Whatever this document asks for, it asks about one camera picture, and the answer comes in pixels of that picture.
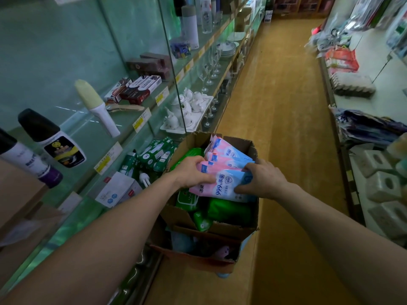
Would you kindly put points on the person's right hand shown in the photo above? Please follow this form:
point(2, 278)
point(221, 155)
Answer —
point(266, 181)

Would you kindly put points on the blue packaged cups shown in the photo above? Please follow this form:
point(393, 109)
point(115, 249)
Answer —
point(180, 47)

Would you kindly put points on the stack of white bowls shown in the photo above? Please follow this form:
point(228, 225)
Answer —
point(226, 49)

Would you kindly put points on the white printed box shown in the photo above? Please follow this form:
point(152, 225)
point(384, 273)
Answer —
point(117, 189)

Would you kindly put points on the white ceramic tea set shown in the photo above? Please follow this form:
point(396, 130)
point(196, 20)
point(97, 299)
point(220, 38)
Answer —
point(187, 111)

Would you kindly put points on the red mesh bag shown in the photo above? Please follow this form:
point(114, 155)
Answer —
point(342, 59)

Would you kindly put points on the large brown carton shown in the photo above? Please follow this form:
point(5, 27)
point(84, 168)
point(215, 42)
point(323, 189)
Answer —
point(22, 206)

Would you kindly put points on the white textured pack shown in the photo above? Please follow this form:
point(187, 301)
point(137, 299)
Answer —
point(353, 84)

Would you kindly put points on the brown cardboard box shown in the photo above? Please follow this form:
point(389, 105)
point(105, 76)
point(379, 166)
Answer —
point(191, 257)
point(184, 219)

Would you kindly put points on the green bulb boxes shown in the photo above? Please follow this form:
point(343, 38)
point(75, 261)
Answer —
point(156, 154)

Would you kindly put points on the clear tall bottle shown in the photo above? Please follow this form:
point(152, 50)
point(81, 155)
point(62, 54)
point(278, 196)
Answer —
point(205, 14)

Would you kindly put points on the red white packaged box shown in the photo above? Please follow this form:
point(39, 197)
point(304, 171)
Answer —
point(116, 90)
point(143, 89)

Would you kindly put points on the person's left forearm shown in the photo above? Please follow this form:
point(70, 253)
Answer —
point(95, 251)

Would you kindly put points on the dark plastic bags bundle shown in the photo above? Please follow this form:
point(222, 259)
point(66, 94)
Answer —
point(369, 127)

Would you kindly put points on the metal store shelving unit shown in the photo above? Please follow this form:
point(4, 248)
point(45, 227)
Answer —
point(381, 98)

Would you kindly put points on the hanging packaged goods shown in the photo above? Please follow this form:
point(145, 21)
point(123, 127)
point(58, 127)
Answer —
point(375, 19)

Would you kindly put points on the white thermos flask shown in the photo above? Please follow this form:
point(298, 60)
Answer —
point(190, 28)

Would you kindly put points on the person's right forearm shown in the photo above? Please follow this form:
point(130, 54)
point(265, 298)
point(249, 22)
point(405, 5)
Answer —
point(343, 244)

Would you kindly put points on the beige tissue box holder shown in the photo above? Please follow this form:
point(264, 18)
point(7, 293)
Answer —
point(383, 186)
point(388, 219)
point(373, 163)

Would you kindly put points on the black cap white bottle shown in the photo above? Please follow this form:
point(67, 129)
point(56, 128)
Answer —
point(28, 162)
point(54, 143)

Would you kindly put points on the person's left hand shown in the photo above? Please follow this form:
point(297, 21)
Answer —
point(191, 173)

